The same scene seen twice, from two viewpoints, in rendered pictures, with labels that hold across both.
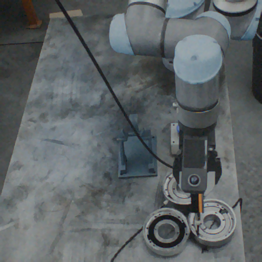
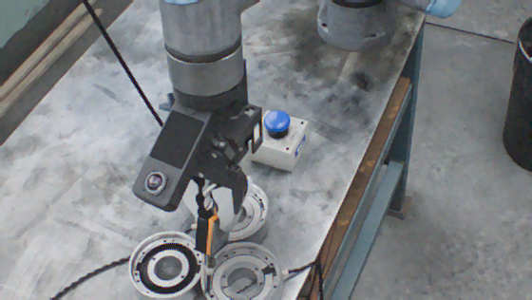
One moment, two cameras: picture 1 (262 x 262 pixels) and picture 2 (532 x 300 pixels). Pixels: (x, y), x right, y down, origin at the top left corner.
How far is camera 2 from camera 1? 40 cm
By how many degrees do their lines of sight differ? 13
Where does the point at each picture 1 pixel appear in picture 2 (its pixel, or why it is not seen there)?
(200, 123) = (190, 85)
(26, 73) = not seen: hidden behind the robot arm
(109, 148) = not seen: hidden behind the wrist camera
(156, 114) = (263, 95)
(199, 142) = (192, 121)
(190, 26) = not seen: outside the picture
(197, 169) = (168, 167)
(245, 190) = (431, 273)
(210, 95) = (201, 33)
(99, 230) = (88, 232)
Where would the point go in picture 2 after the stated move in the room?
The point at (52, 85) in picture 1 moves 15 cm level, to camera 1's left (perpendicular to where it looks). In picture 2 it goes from (150, 16) to (87, 14)
